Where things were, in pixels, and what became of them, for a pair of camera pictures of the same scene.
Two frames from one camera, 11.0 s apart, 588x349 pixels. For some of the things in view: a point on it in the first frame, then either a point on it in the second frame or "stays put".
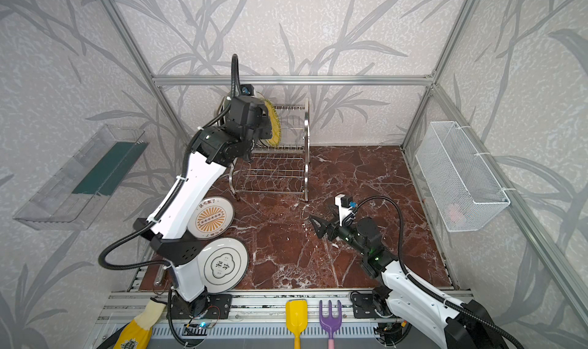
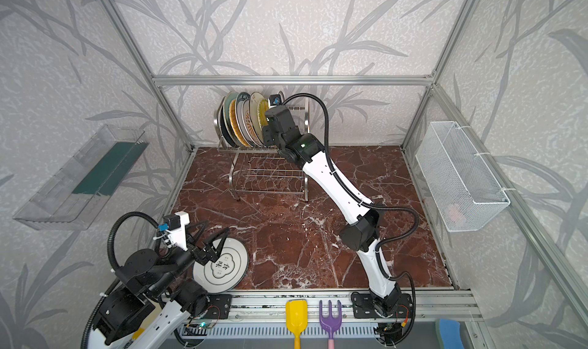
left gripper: (256, 118) → (194, 246)
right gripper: (335, 228) → (269, 132)
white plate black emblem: (223, 265) stays put
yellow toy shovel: (296, 319) stays put
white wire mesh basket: (464, 193) stays put
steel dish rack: (279, 170) stays put
